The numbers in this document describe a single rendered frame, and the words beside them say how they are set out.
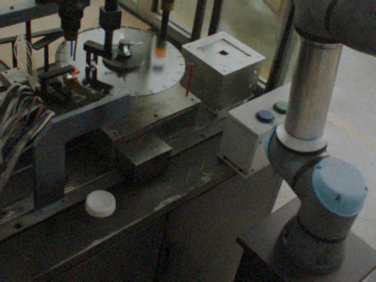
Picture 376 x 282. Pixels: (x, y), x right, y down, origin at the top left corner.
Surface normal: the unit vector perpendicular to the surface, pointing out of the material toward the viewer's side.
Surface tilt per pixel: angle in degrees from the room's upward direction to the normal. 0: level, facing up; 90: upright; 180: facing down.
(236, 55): 0
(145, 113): 0
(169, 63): 0
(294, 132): 98
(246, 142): 90
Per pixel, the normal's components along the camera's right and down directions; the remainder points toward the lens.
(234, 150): -0.76, 0.32
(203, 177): 0.11, -0.79
